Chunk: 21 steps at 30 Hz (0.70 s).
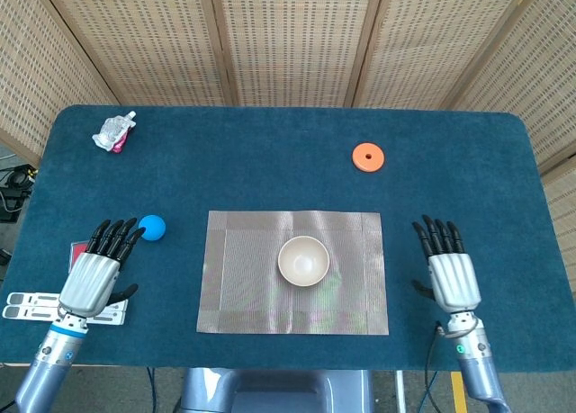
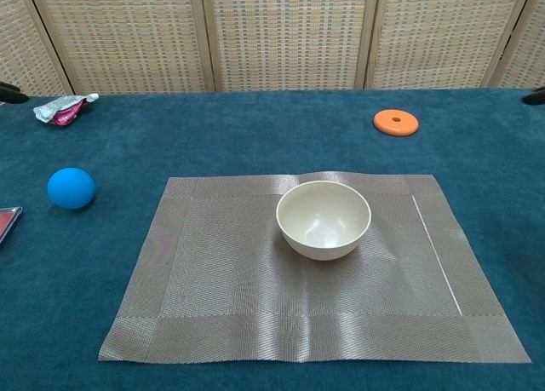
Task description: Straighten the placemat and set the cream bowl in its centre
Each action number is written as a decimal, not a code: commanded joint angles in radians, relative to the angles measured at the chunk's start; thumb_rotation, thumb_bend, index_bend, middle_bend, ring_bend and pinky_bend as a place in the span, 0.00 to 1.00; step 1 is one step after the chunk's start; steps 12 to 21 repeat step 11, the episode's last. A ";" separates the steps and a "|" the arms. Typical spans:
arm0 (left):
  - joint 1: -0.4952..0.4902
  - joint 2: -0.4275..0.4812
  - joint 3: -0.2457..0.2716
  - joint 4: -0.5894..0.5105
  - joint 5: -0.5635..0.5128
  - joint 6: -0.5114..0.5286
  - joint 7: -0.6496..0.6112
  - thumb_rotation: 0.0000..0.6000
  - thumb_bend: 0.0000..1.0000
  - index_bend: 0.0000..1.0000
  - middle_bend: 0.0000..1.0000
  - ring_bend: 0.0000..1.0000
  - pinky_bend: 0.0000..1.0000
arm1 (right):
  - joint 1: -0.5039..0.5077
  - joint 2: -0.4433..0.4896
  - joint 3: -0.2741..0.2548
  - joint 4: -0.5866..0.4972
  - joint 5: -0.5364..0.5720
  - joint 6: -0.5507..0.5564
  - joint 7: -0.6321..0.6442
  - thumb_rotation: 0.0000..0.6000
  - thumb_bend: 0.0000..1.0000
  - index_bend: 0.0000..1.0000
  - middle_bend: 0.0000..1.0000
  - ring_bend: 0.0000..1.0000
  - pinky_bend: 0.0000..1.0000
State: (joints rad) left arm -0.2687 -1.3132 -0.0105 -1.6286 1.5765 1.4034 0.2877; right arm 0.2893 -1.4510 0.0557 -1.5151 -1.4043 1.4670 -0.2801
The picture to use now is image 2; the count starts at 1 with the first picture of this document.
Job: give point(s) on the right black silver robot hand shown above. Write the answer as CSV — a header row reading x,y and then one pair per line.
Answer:
x,y
535,99

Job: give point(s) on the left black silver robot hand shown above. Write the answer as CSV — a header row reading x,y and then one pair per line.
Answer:
x,y
10,95

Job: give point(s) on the cream round bowl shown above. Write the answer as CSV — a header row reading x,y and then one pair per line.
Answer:
x,y
323,220

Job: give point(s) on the woven grey placemat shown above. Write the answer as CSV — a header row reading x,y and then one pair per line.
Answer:
x,y
221,280

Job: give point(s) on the woven rattan screen panel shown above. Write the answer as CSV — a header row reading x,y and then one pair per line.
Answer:
x,y
528,54
289,37
443,37
123,37
21,46

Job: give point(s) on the silver pink spout pouch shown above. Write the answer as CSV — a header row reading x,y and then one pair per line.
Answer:
x,y
59,107

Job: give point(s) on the blue ball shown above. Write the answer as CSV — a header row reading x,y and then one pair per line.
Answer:
x,y
72,191

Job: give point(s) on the red pad in clear case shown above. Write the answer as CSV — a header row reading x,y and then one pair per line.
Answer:
x,y
6,222

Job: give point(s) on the orange disc with hole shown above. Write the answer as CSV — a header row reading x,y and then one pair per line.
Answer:
x,y
385,126

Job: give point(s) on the blue velvet table cover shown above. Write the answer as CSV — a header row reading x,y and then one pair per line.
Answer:
x,y
255,131

